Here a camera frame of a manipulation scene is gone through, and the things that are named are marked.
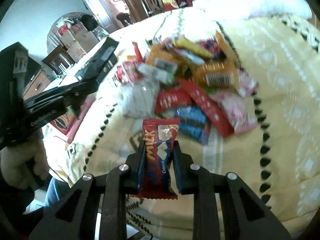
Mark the orange bag with barcode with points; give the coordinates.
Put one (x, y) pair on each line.
(165, 60)

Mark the left hand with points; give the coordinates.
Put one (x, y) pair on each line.
(22, 164)

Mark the pink flower snack packet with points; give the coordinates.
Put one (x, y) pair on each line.
(238, 115)

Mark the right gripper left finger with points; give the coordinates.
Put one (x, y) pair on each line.
(124, 180)

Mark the yellow snack packet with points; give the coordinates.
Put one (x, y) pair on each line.
(193, 48)

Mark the wooden drawer dresser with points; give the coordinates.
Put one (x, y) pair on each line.
(37, 85)

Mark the orange barcode snack bag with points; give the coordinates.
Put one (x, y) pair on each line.
(219, 74)

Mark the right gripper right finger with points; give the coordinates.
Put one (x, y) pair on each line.
(193, 179)

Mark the white fluffy blanket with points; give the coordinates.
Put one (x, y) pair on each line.
(223, 10)

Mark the red orange gift box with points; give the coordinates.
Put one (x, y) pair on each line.
(64, 122)

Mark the red white rice cracker pack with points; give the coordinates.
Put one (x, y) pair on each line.
(138, 100)

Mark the stacked cardboard boxes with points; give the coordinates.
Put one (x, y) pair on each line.
(78, 41)

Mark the red milk chocolate bar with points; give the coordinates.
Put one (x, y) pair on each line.
(159, 138)

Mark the green white snack packet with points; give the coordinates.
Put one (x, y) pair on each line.
(158, 74)

